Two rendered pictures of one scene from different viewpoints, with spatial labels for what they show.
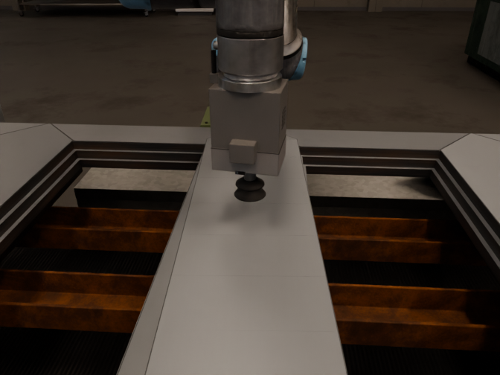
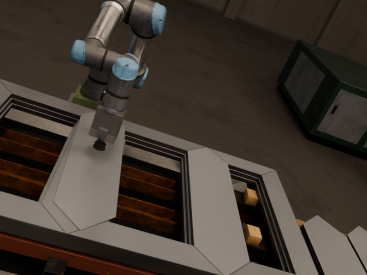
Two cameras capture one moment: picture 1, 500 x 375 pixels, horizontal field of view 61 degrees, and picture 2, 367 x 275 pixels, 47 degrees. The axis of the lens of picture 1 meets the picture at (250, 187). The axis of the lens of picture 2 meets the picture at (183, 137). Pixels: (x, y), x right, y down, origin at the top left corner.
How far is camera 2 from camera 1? 88 cm
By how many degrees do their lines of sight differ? 14
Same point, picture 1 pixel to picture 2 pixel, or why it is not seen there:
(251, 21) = (119, 93)
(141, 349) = (53, 187)
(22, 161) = not seen: outside the picture
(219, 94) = (100, 110)
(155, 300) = (57, 175)
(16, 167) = not seen: outside the picture
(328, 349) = (113, 202)
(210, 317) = (76, 185)
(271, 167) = (111, 140)
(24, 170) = not seen: outside the picture
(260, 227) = (99, 161)
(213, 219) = (81, 153)
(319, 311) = (113, 192)
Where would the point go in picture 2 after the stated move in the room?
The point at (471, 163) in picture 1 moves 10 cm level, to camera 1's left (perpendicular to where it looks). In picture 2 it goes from (196, 160) to (172, 153)
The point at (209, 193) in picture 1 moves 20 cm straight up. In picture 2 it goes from (80, 141) to (95, 91)
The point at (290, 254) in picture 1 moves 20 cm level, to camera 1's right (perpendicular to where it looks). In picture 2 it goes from (108, 173) to (166, 189)
